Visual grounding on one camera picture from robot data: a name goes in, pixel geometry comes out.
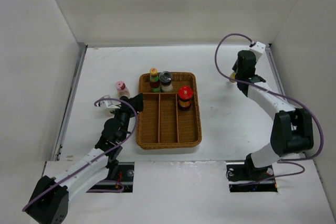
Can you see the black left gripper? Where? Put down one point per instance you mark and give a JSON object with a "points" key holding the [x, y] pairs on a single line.
{"points": [[131, 106]]}

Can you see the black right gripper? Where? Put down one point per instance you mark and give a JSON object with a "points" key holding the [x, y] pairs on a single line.
{"points": [[234, 67]]}

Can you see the small yellow label dark bottle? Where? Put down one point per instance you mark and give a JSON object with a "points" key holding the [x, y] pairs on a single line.
{"points": [[232, 77]]}

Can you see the pink lid spice shaker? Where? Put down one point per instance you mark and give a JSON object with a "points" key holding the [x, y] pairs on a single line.
{"points": [[122, 89]]}

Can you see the yellow cap green label bottle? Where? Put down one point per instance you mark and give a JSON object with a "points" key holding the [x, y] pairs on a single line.
{"points": [[154, 81]]}

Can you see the black top salt grinder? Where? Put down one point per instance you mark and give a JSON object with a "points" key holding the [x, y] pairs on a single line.
{"points": [[165, 79]]}

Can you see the red lid chili sauce jar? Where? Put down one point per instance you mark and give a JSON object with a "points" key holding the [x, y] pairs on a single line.
{"points": [[185, 95]]}

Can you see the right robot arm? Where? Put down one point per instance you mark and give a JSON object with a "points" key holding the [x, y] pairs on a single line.
{"points": [[291, 132]]}

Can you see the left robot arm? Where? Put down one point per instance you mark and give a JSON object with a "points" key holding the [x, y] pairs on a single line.
{"points": [[52, 197]]}

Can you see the brown wicker divided basket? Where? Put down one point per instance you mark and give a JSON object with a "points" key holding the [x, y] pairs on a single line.
{"points": [[162, 123]]}

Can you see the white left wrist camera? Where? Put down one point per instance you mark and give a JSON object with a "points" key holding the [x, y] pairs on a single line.
{"points": [[106, 103]]}

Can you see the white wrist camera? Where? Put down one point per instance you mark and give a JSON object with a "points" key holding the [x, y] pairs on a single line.
{"points": [[258, 49], [106, 103]]}

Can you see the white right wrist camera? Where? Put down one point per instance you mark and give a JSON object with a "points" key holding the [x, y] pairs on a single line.
{"points": [[258, 49]]}

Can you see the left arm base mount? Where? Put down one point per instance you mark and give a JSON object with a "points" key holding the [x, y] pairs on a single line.
{"points": [[119, 180]]}

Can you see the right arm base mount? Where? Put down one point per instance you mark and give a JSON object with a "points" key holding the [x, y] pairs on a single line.
{"points": [[240, 182]]}

